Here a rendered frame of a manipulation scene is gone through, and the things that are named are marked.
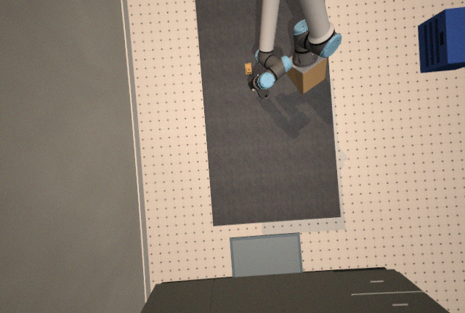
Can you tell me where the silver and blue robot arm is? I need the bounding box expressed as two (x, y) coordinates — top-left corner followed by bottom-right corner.
(255, 0), (342, 89)

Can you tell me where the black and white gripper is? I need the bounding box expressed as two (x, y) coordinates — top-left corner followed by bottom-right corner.
(248, 74), (269, 99)

